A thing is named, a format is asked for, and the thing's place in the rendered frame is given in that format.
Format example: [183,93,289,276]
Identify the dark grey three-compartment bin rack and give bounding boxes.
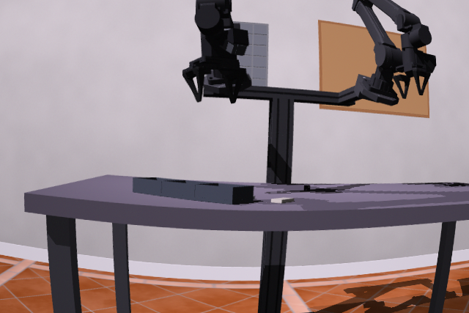
[133,177,254,205]

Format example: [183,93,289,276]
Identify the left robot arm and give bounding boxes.
[352,0,436,99]

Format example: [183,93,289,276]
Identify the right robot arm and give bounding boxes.
[194,0,249,85]

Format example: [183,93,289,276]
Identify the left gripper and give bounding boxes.
[393,48,431,99]

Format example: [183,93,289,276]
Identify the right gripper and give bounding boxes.
[182,56,246,104]

